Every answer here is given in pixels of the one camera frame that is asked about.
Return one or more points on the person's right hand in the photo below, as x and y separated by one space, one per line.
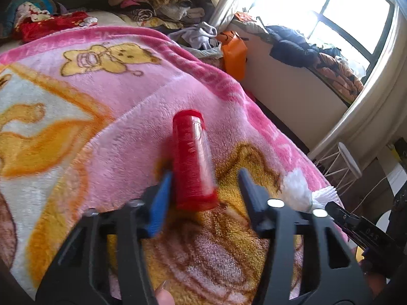
375 281

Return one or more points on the floral laundry basket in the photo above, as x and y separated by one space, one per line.
213 56

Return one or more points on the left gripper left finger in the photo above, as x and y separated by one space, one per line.
101 261

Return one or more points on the lavender grey garment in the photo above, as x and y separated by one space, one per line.
201 36

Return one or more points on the white dressing table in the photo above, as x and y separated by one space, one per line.
392 167

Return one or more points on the orange paper bag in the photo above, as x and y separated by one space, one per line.
234 51

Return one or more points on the dark blue jacket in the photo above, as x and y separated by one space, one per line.
292 48

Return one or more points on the orange patterned quilt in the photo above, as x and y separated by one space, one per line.
339 77

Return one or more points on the colourful clothes at bed head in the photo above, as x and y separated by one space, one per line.
33 10

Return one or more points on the pile of clothes on bed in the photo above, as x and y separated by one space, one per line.
159 3

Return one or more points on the dark window frame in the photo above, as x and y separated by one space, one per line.
359 28

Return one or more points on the red cylindrical tube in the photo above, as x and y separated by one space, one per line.
193 169

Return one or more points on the cream curtain right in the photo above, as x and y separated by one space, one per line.
376 114

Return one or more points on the person's left hand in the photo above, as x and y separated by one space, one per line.
163 296

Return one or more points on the red patterned cloth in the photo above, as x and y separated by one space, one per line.
30 30

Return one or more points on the white wire frame stool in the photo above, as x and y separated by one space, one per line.
339 167

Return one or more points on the yellow rimmed black trash bin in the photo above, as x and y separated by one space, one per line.
359 254

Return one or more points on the pink cartoon bear blanket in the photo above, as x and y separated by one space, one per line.
86 121

